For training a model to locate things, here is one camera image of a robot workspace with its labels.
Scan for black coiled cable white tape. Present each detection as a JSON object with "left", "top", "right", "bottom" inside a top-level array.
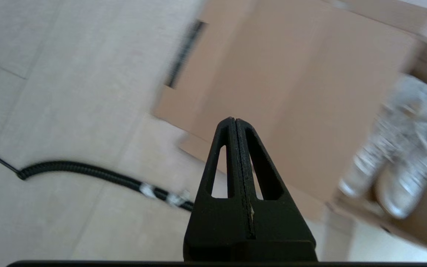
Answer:
[{"left": 0, "top": 143, "right": 195, "bottom": 212}]

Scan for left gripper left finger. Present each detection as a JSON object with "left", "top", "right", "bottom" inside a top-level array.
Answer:
[{"left": 183, "top": 117, "right": 253, "bottom": 261}]

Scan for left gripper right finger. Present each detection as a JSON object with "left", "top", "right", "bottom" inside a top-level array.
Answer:
[{"left": 236, "top": 119, "right": 318, "bottom": 261}]

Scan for brown cardboard shoe box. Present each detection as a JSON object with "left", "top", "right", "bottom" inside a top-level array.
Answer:
[{"left": 150, "top": 0, "right": 427, "bottom": 256}]

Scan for white lace-up sneaker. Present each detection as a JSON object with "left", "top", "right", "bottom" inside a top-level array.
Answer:
[
  {"left": 375, "top": 74, "right": 427, "bottom": 219},
  {"left": 338, "top": 96, "right": 414, "bottom": 199}
]

